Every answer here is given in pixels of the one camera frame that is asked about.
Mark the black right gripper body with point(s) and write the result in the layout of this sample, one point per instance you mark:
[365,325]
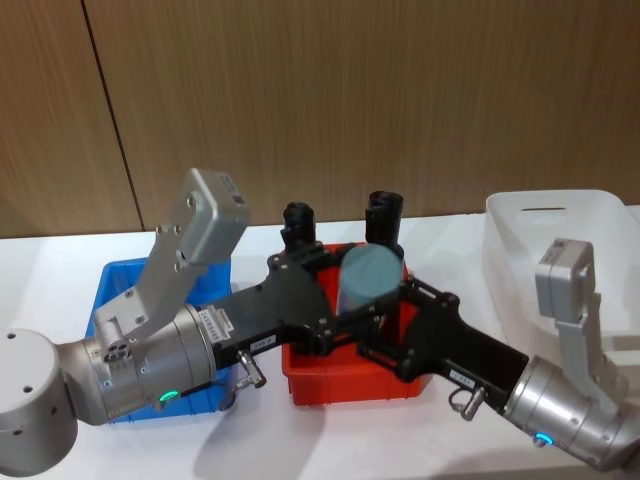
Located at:
[450,340]

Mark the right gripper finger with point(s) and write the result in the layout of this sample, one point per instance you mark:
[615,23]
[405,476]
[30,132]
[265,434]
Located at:
[387,361]
[385,215]

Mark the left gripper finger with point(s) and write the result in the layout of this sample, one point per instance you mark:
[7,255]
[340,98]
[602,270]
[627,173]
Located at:
[299,220]
[340,335]

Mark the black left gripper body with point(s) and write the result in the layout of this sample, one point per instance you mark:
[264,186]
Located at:
[270,310]

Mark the can with teal lid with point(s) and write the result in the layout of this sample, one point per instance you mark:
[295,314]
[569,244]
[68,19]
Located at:
[372,275]

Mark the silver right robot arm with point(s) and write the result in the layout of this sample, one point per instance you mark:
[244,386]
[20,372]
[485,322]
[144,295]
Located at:
[565,405]

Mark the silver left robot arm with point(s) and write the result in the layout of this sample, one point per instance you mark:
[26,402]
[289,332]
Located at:
[140,360]

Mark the red plastic bin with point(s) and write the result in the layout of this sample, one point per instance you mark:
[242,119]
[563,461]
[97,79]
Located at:
[340,380]

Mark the white translucent plastic bin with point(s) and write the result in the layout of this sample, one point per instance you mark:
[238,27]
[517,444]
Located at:
[510,260]

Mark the blue plastic bin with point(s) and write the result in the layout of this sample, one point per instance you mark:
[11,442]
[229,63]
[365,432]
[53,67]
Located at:
[117,280]

